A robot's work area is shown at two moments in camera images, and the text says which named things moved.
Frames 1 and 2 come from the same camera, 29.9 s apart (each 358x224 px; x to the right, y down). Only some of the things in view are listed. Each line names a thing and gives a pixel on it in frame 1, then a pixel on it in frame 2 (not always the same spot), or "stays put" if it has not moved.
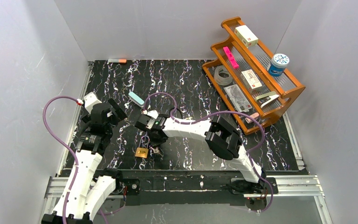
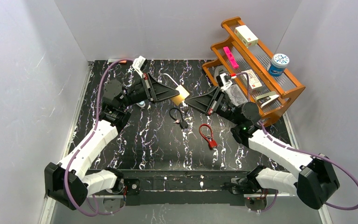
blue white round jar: [278, 65] stays put
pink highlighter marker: [231, 57] stays put
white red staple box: [250, 80] stays put
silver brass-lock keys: [156, 150] -> [184, 105]
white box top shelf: [246, 36] stays put
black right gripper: [155, 143] -> [214, 101]
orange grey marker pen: [117, 60] stays put
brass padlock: [142, 152] -> [183, 94]
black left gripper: [110, 110] -> [148, 87]
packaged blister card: [237, 98] stays put
